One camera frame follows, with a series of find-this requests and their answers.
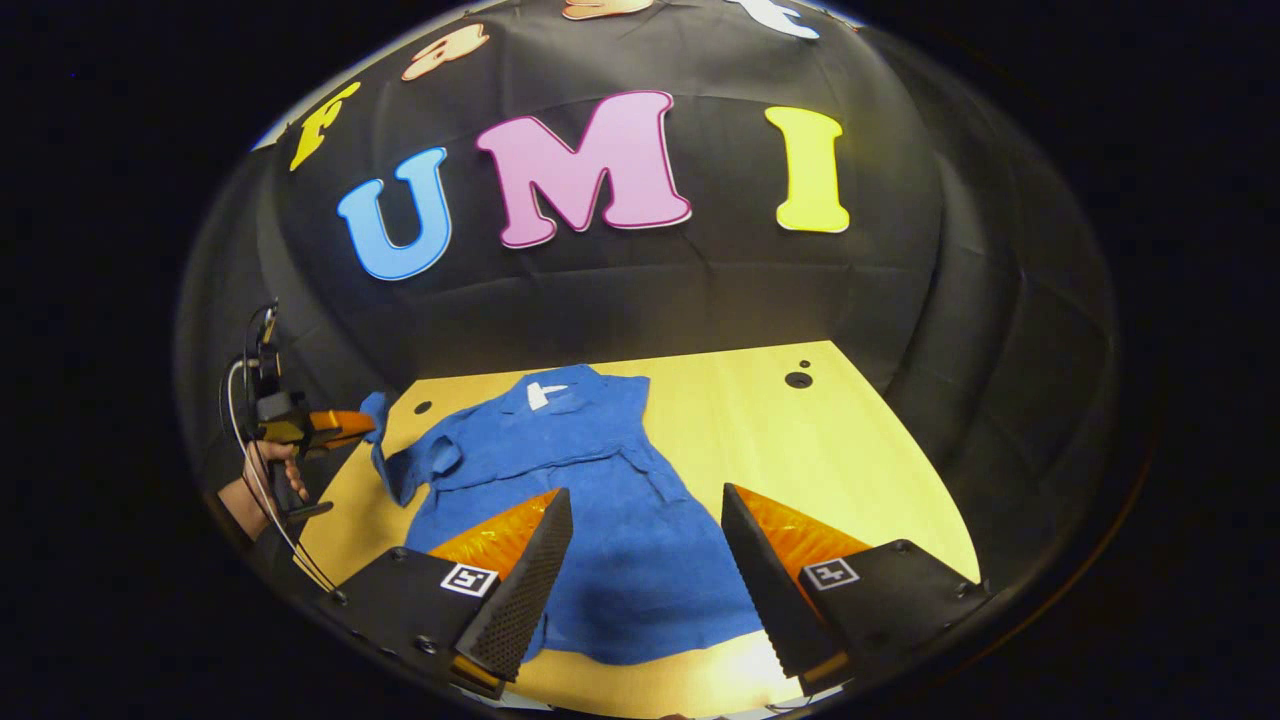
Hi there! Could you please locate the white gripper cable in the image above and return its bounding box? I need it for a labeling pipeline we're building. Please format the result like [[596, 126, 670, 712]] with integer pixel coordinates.
[[220, 300, 339, 593]]

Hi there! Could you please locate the black backdrop cloth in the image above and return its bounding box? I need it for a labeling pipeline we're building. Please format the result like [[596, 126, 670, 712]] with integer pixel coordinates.
[[175, 0, 1121, 561]]

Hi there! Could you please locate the blue button shirt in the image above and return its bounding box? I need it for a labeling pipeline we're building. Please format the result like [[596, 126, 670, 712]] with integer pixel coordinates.
[[360, 363, 766, 668]]

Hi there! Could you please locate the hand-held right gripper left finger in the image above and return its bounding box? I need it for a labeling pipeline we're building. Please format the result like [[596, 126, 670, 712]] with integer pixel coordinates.
[[315, 487, 576, 701]]

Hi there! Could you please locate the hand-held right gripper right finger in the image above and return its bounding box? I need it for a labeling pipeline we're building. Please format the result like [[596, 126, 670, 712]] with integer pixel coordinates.
[[720, 483, 993, 698]]

